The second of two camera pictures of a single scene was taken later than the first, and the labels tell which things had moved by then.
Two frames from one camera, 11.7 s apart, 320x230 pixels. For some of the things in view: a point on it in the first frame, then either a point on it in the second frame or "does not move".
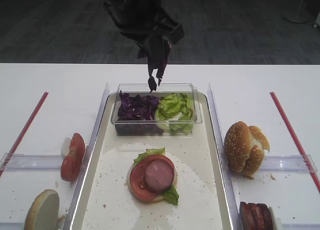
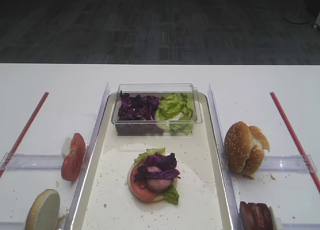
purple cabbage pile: [136, 115] does not move
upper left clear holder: [30, 162] does not move
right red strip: [277, 103] does not move
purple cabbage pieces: [159, 67] to [168, 163]
